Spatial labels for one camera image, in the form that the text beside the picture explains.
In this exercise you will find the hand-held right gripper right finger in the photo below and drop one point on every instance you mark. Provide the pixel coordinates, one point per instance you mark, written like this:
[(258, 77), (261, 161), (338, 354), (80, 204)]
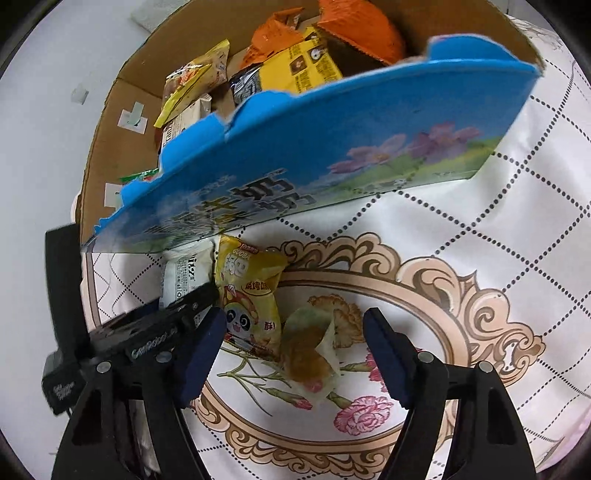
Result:
[(390, 360)]

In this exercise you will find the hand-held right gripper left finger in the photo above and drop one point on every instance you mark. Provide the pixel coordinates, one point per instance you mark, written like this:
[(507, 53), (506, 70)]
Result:
[(203, 360)]

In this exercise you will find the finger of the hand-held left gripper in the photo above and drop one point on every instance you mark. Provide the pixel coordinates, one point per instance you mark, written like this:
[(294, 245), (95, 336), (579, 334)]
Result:
[(198, 300)]

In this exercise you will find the white snack packet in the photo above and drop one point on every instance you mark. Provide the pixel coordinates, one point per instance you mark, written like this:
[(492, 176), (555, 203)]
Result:
[(184, 277)]

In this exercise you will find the yellow cartoon snack packet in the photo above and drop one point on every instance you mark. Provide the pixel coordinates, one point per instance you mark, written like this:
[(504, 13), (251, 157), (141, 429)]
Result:
[(251, 295)]

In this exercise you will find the clear pastry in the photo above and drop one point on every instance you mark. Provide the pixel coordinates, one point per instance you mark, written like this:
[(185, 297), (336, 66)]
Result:
[(309, 355)]

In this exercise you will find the green candy packet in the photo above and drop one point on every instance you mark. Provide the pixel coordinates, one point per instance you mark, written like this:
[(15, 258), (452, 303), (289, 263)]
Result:
[(141, 176)]

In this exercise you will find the white chocolate stick box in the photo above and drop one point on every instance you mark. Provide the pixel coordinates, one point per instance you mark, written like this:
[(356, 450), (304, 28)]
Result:
[(184, 120)]

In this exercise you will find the black snack packet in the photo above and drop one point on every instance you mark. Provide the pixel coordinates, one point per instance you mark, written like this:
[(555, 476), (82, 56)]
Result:
[(247, 85)]

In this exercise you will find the yellow clear snack packet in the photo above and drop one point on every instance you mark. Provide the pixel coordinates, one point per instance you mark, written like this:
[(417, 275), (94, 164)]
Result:
[(194, 78)]

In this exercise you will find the blue printed cardboard box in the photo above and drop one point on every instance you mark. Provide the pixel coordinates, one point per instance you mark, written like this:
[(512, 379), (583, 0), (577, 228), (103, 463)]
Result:
[(369, 115)]

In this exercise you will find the large yellow snack packet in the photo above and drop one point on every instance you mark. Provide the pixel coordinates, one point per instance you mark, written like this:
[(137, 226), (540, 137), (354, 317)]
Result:
[(300, 62)]

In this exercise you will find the long orange snack packet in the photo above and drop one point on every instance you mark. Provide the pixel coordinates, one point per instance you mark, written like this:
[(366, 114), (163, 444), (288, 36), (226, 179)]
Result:
[(272, 39)]

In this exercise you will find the square orange snack packet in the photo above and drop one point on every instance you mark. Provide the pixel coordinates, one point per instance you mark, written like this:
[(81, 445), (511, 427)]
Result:
[(360, 27)]

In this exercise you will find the white floral printed blanket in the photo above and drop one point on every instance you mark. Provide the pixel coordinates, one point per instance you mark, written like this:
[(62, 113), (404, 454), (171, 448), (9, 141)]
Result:
[(508, 230)]

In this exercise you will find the white wall socket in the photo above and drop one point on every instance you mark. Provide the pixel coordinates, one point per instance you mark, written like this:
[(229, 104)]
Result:
[(79, 94)]

